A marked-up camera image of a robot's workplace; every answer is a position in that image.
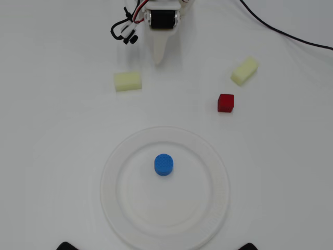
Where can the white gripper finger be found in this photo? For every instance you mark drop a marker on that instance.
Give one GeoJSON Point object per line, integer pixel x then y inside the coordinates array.
{"type": "Point", "coordinates": [160, 47]}

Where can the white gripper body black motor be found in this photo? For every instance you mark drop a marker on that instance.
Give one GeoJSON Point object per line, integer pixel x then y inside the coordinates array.
{"type": "Point", "coordinates": [162, 19]}

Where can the blue ribbed cylinder block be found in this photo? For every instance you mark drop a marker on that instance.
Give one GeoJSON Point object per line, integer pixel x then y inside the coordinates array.
{"type": "Point", "coordinates": [164, 164]}

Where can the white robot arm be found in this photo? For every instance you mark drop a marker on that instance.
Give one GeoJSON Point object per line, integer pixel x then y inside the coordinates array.
{"type": "Point", "coordinates": [187, 5]}

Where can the pale yellow rectangular block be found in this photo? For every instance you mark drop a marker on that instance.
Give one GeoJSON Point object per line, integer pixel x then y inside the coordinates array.
{"type": "Point", "coordinates": [244, 70]}
{"type": "Point", "coordinates": [128, 81]}

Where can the red cube block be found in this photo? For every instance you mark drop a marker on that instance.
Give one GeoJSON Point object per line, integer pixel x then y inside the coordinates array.
{"type": "Point", "coordinates": [225, 103]}

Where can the white round plate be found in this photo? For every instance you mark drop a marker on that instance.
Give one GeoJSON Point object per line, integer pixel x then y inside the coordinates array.
{"type": "Point", "coordinates": [182, 208]}

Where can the black stand foot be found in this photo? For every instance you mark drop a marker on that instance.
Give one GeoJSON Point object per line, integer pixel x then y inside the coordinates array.
{"type": "Point", "coordinates": [66, 246]}
{"type": "Point", "coordinates": [249, 246]}

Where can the small gripper-mounted camera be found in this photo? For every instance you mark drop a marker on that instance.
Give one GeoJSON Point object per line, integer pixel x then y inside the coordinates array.
{"type": "Point", "coordinates": [127, 28]}

